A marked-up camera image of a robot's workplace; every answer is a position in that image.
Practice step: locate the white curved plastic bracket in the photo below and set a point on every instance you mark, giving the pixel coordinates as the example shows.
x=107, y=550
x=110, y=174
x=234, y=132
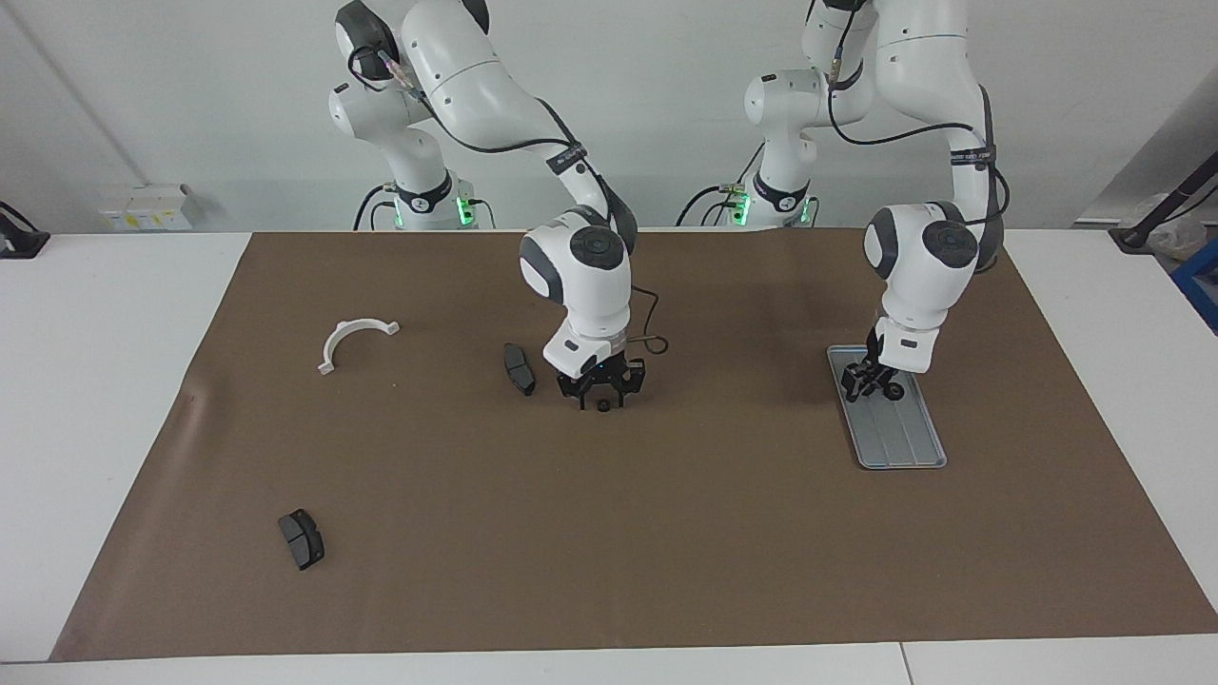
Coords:
x=335, y=341

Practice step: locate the black stand pole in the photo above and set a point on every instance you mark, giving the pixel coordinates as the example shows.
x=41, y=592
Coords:
x=1137, y=233

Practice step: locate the dark grey brake pad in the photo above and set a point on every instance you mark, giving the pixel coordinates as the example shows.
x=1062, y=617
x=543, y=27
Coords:
x=301, y=539
x=519, y=369

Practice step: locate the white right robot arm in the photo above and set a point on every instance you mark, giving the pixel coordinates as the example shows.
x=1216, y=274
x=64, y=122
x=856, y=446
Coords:
x=580, y=285

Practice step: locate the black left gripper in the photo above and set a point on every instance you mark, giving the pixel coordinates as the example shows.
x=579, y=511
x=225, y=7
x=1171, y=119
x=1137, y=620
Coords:
x=874, y=366

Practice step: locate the black table clamp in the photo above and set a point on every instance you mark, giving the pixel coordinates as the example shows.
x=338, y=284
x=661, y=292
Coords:
x=19, y=243

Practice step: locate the blue crate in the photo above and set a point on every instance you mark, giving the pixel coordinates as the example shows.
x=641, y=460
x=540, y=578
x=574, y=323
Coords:
x=1201, y=285

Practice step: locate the white wall socket box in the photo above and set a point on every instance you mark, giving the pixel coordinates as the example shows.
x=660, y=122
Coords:
x=143, y=214

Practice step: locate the clear plastic bag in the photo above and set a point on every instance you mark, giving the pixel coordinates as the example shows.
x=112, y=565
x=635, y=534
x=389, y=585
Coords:
x=1189, y=243

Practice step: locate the silver metal tray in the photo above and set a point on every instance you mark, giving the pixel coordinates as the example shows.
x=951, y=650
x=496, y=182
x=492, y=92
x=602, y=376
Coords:
x=894, y=438

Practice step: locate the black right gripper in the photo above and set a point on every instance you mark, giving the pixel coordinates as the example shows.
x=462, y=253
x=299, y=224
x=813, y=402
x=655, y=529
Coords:
x=604, y=366

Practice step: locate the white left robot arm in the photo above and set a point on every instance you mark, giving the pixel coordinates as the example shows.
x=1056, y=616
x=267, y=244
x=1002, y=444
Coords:
x=918, y=276

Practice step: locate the brown table mat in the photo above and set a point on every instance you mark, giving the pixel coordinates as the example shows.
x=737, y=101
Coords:
x=609, y=533

